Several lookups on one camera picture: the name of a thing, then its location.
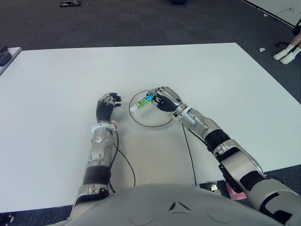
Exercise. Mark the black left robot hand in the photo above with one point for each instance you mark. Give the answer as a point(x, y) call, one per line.
point(104, 110)

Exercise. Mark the white side table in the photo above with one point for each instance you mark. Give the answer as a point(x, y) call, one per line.
point(11, 53)

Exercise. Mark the black glove-like object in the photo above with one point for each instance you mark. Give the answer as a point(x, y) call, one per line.
point(4, 58)

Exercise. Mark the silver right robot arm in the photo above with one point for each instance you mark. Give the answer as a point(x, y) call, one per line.
point(232, 155)

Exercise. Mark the black object under table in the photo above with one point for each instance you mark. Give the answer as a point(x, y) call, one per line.
point(7, 218)

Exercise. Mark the white plate with black rim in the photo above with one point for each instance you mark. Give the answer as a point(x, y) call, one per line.
point(150, 118)

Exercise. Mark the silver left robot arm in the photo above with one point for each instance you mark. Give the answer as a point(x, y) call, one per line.
point(98, 153)

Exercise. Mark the black office chair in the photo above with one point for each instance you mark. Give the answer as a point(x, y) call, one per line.
point(296, 27)

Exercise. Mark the green toothpaste tube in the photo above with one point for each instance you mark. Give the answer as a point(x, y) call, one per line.
point(142, 102)

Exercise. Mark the grey robot torso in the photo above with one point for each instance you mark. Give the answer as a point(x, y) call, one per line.
point(169, 207)

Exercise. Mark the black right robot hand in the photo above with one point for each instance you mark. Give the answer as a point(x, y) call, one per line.
point(169, 101)

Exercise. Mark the silver table leg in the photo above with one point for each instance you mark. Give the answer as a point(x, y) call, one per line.
point(210, 187)

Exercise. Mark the white sneakers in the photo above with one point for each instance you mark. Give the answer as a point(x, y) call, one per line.
point(290, 47)

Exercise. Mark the pink paper bag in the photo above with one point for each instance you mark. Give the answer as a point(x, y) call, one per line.
point(235, 195)

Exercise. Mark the red and black floor object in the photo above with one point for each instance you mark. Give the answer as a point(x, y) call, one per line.
point(69, 3)

